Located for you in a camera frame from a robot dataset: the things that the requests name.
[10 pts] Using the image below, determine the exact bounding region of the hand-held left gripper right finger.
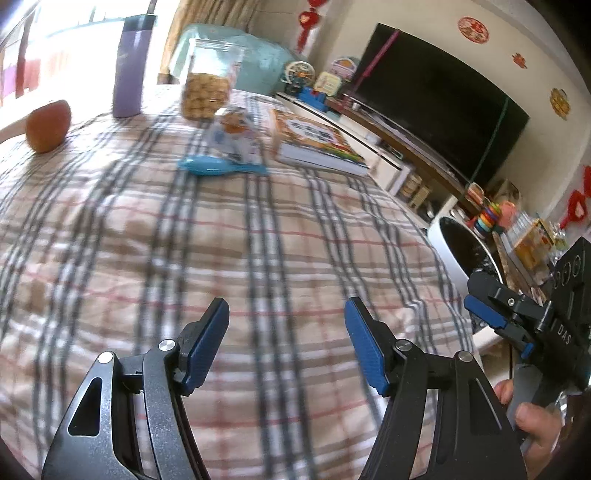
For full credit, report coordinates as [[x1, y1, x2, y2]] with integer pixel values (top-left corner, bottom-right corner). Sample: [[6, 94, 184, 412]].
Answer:
[[345, 298, 527, 480]]

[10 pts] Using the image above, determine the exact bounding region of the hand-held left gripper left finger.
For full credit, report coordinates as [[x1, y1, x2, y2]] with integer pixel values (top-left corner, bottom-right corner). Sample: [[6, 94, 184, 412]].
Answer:
[[41, 298, 230, 480]]

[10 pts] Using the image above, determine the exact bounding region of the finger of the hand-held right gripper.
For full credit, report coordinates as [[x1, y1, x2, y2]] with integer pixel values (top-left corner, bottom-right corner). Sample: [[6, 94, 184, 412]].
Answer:
[[464, 271, 550, 329], [499, 323, 543, 363]]

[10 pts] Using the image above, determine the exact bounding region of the white trash bin black liner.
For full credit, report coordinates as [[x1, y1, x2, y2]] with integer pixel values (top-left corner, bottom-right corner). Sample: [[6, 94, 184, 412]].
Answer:
[[427, 216, 509, 354]]

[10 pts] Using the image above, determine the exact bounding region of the person's right hand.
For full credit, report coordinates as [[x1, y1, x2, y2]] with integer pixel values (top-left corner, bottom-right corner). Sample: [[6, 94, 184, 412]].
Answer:
[[494, 379, 578, 480]]

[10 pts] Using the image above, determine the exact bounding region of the yellow picture book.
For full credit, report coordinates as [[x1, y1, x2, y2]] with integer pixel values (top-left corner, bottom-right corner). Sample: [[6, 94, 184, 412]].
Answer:
[[512, 219, 559, 273]]

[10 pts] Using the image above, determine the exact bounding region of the plaid tablecloth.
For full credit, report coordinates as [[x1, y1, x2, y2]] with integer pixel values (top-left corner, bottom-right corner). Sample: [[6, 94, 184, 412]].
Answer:
[[0, 85, 478, 480]]

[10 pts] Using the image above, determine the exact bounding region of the stack of yellow containers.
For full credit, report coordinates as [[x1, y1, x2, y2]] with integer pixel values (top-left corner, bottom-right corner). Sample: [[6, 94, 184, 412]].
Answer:
[[401, 174, 423, 200]]

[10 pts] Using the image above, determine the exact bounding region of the white television cabinet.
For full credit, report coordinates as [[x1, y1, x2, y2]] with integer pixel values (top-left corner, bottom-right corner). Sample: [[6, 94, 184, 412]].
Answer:
[[276, 90, 467, 217]]

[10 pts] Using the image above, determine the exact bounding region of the green thin stick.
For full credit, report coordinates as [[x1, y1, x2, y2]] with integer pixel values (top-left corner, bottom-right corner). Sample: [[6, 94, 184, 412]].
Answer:
[[468, 95, 511, 188]]

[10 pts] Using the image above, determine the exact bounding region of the blue plastic spoon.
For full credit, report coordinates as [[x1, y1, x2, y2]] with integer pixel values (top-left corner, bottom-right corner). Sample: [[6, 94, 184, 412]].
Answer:
[[178, 155, 269, 177]]

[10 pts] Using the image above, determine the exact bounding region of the white blue snack packet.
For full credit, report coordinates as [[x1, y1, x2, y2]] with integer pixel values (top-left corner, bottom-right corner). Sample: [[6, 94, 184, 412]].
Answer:
[[203, 107, 264, 166]]

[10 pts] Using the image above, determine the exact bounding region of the black flat television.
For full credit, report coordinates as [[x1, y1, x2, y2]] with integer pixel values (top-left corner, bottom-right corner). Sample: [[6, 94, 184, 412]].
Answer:
[[344, 22, 531, 195]]

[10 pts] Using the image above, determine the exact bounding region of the colourful thick book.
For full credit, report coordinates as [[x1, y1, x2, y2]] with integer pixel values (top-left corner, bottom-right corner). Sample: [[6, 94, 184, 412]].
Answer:
[[270, 108, 372, 178]]

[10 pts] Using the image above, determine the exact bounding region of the clear jar of cookies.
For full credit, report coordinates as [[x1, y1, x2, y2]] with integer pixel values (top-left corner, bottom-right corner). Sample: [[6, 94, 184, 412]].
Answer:
[[180, 38, 245, 121]]

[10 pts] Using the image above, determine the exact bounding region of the blue toy vehicle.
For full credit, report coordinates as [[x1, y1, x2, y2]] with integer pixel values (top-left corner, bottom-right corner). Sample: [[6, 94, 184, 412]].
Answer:
[[298, 88, 331, 109]]

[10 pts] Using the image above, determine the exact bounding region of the orange red fruit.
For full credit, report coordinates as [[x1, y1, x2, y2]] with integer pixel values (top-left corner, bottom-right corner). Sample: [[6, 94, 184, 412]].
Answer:
[[25, 100, 72, 154]]

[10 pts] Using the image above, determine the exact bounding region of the pink thin stick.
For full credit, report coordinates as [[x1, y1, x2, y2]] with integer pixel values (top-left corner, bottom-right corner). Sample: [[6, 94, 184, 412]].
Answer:
[[342, 28, 402, 102]]

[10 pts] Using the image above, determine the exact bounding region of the green toy box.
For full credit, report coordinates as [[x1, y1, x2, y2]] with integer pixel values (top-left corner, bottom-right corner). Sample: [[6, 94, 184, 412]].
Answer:
[[313, 73, 343, 97]]

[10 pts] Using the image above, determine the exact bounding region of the pastel arched toy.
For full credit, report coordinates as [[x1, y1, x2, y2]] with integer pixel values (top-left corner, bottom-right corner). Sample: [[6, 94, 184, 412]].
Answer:
[[332, 56, 362, 81]]

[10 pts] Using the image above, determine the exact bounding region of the ferris wheel toy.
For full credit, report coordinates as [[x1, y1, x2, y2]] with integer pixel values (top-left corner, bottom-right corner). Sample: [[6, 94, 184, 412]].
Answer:
[[283, 60, 317, 90]]

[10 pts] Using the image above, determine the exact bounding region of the teal covered armchair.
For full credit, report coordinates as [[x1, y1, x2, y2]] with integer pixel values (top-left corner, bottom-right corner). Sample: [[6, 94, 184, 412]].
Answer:
[[168, 23, 301, 97]]

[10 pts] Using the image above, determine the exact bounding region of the purple tumbler bottle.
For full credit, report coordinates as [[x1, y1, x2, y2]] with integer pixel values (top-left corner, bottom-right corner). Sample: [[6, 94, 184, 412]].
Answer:
[[112, 14, 147, 118]]

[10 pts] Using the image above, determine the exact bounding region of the beige patterned curtain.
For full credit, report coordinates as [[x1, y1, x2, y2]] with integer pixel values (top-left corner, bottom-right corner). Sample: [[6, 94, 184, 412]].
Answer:
[[157, 0, 199, 77]]

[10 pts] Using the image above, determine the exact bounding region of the rainbow stacking ring toy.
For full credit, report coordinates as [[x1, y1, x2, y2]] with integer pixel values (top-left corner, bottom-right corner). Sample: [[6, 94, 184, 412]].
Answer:
[[475, 203, 504, 238]]

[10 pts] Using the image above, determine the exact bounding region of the red wall ornament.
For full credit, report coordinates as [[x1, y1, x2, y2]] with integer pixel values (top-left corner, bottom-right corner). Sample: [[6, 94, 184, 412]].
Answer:
[[567, 166, 591, 222]]

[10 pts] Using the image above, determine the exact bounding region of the gold red wall sticker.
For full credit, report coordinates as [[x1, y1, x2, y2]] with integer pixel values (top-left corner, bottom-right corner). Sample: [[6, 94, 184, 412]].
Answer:
[[549, 88, 571, 120]]

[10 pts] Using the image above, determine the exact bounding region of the round red wall sticker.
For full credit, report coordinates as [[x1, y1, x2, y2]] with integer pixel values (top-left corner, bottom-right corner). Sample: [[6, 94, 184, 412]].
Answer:
[[457, 17, 490, 44]]

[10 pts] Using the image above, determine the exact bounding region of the red hanging lantern string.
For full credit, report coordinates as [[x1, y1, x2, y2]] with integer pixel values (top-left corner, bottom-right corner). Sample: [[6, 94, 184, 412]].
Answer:
[[295, 0, 324, 54]]

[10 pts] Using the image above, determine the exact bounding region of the balcony window with frame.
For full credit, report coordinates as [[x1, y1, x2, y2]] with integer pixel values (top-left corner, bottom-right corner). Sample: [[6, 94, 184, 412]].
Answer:
[[0, 0, 181, 116]]

